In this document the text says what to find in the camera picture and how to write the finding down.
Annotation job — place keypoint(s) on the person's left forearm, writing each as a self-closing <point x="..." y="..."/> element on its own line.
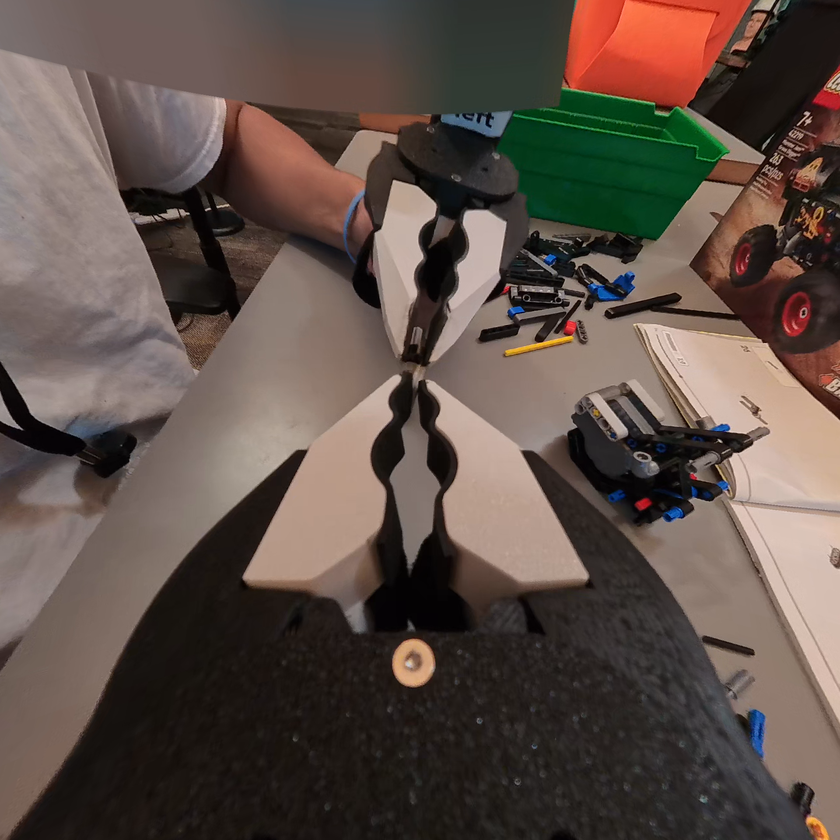
<point x="282" y="177"/>

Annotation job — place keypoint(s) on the blue wristband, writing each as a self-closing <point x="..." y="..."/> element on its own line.
<point x="348" y="226"/>

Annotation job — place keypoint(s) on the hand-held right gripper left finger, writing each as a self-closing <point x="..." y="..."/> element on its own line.
<point x="315" y="518"/>

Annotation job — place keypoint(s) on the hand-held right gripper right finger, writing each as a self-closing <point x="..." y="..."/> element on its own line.
<point x="512" y="518"/>

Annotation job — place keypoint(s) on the yellow axle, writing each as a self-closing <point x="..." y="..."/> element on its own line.
<point x="538" y="346"/>

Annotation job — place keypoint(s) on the partly built toy vehicle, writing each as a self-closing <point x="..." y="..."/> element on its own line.
<point x="617" y="446"/>

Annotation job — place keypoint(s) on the black chair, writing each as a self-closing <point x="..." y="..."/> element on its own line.
<point x="197" y="289"/>

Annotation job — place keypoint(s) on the small grey axle piece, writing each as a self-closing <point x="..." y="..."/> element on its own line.
<point x="412" y="372"/>

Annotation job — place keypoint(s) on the toy truck box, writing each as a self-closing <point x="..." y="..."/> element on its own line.
<point x="787" y="262"/>

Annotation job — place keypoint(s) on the building instruction booklet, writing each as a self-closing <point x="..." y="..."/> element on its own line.
<point x="722" y="367"/>

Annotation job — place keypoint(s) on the green plastic bin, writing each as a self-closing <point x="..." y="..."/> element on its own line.
<point x="610" y="170"/>

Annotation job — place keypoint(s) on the pile of small plastic pins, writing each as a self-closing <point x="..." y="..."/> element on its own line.
<point x="728" y="645"/>

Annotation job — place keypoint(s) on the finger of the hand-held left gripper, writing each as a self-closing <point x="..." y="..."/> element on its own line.
<point x="394" y="262"/>
<point x="482" y="262"/>

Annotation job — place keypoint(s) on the thin black axle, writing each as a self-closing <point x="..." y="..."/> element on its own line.
<point x="695" y="313"/>

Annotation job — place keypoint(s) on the orange folded box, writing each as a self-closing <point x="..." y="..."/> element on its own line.
<point x="643" y="52"/>

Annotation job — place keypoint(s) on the long black beam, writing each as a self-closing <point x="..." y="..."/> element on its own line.
<point x="643" y="306"/>

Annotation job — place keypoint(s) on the pile of plastic beams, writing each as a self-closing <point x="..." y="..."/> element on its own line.
<point x="544" y="295"/>

